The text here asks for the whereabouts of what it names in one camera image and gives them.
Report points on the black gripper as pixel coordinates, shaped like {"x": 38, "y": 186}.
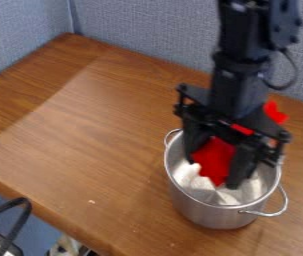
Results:
{"x": 233, "y": 101}

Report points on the red plastic block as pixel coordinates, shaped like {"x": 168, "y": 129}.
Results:
{"x": 216, "y": 154}

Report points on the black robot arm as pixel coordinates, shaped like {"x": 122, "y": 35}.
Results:
{"x": 257, "y": 28}

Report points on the stainless steel pot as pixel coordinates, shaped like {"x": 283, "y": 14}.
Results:
{"x": 215, "y": 206}

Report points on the pale object under table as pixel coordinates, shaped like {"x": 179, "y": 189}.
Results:
{"x": 69, "y": 247}

